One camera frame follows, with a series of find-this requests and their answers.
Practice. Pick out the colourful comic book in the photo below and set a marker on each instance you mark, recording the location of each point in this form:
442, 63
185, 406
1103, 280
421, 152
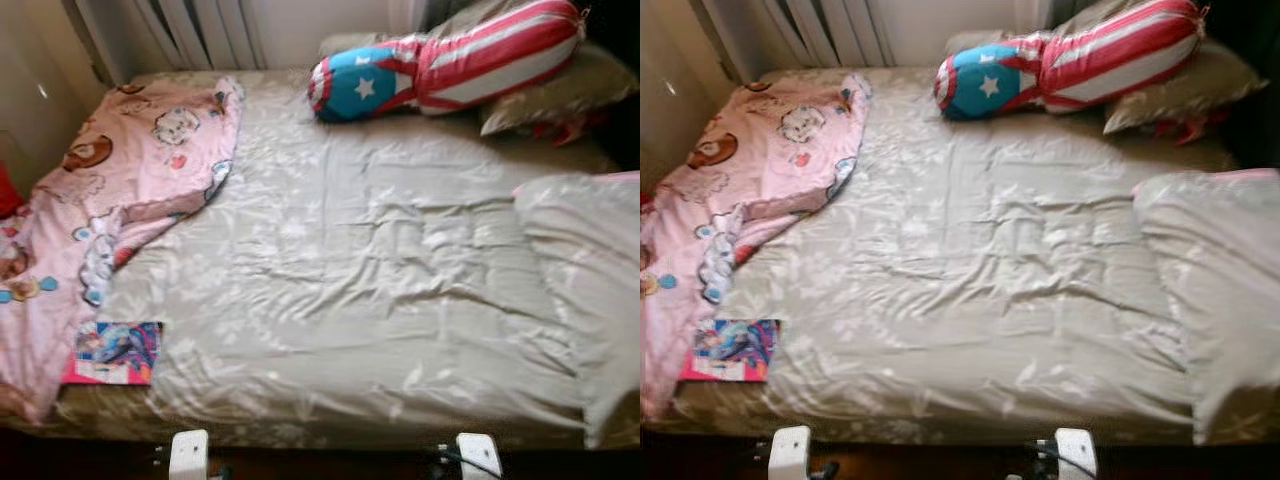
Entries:
115, 350
735, 350

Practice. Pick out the grey floral folded duvet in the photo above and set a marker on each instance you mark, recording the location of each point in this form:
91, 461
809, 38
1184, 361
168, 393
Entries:
1220, 270
590, 270

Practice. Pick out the pink cartoon blanket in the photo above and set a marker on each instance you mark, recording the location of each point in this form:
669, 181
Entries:
760, 170
130, 170

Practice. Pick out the red cloth item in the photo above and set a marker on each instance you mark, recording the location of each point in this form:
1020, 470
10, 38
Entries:
1190, 128
565, 128

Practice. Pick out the flag pattern bolster pillow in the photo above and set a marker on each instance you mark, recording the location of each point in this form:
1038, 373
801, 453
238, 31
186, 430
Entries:
1100, 55
480, 55

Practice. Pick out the grey curtain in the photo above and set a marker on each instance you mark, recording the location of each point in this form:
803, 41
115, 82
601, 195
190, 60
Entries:
440, 12
1065, 12
170, 35
800, 35

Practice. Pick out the white sheer curtain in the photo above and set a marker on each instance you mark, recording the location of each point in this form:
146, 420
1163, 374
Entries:
405, 15
1030, 15

